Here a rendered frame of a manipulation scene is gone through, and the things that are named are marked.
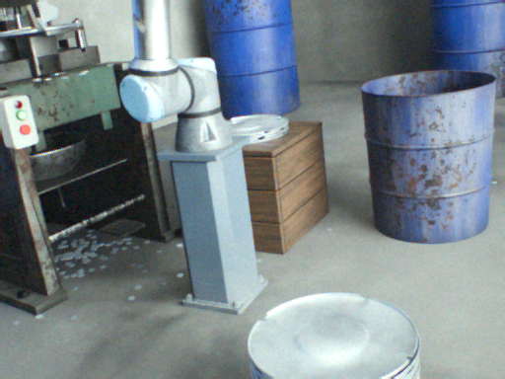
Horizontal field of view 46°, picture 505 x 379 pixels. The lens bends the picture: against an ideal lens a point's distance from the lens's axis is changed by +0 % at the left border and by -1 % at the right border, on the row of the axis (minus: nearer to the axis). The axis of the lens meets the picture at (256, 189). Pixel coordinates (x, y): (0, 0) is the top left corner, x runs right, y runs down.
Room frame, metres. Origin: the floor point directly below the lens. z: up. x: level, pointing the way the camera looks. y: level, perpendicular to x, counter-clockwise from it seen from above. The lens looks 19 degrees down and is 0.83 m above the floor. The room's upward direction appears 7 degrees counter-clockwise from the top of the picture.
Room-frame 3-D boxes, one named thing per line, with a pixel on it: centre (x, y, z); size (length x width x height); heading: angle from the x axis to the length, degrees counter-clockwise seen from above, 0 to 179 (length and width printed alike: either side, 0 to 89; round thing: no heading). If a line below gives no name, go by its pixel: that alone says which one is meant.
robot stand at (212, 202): (1.54, 0.12, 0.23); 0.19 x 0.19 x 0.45; 61
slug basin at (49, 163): (2.01, 0.73, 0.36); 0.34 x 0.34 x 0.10
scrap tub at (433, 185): (1.89, -0.58, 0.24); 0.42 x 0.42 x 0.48
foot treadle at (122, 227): (1.92, 0.62, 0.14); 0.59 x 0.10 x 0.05; 52
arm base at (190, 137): (1.54, 0.12, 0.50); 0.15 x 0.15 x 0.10
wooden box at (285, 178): (2.02, 0.01, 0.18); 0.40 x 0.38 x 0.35; 58
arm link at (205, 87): (1.54, 0.13, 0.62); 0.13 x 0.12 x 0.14; 139
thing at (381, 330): (0.89, -0.10, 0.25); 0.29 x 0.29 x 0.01
